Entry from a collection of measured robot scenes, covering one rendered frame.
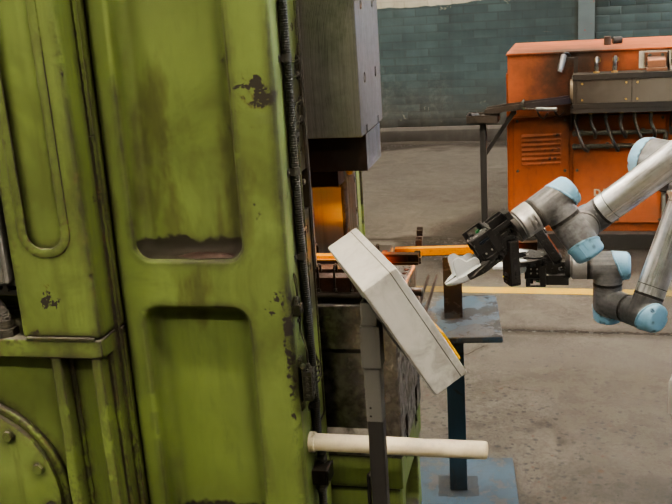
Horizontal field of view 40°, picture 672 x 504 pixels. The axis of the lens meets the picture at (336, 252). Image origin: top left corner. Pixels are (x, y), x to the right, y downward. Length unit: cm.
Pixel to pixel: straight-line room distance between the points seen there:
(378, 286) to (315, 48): 75
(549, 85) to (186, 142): 405
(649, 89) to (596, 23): 421
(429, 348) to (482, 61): 834
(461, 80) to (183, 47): 806
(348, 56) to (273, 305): 63
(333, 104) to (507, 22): 779
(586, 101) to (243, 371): 390
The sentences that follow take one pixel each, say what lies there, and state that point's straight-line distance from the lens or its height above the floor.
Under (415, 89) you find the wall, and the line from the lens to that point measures 1023.
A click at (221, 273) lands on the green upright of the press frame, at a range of 222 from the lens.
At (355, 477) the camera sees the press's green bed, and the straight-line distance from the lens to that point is 269.
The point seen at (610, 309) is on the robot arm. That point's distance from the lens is 251.
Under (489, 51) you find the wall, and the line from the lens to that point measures 1009.
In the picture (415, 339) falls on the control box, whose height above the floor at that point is 105.
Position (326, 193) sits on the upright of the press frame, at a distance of 280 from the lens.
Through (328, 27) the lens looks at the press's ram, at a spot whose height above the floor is 164.
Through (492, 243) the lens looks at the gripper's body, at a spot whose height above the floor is 115.
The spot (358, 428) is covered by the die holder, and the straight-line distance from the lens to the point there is 264.
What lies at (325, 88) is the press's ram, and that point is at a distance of 233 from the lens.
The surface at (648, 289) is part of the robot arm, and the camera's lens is 245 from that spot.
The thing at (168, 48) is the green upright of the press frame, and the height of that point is 162.
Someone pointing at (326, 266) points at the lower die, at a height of 99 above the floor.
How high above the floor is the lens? 173
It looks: 16 degrees down
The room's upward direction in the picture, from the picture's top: 4 degrees counter-clockwise
